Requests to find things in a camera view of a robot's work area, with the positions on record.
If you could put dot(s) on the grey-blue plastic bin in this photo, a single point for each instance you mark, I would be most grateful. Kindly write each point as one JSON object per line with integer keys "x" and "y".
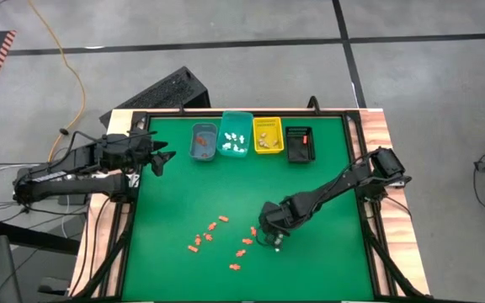
{"x": 209, "y": 130}

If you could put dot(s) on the yellow slotted plastic basket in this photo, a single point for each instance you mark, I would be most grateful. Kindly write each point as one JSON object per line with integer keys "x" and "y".
{"x": 268, "y": 126}

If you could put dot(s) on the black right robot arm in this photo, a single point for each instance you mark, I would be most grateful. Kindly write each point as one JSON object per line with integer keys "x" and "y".
{"x": 335, "y": 185}

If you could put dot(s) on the teal translucent plastic bin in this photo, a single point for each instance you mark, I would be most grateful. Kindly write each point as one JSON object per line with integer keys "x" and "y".
{"x": 246, "y": 122}

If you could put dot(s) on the white mounting bracket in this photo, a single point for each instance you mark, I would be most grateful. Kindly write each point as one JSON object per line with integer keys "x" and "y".
{"x": 134, "y": 181}

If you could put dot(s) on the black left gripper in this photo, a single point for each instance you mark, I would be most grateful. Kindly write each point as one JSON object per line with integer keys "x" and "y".
{"x": 141, "y": 147}

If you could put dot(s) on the black metal beam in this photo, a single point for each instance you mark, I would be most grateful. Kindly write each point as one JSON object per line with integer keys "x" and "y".
{"x": 32, "y": 237}

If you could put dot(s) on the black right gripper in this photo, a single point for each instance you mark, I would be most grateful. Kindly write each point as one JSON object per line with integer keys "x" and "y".
{"x": 274, "y": 216}

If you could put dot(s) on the black computer tower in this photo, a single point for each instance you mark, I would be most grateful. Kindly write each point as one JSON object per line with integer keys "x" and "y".
{"x": 162, "y": 92}

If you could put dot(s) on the black slotted plastic basket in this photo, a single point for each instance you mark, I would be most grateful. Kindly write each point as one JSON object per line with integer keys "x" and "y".
{"x": 299, "y": 151}

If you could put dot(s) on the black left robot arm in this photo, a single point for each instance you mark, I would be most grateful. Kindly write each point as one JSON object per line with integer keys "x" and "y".
{"x": 78, "y": 187}

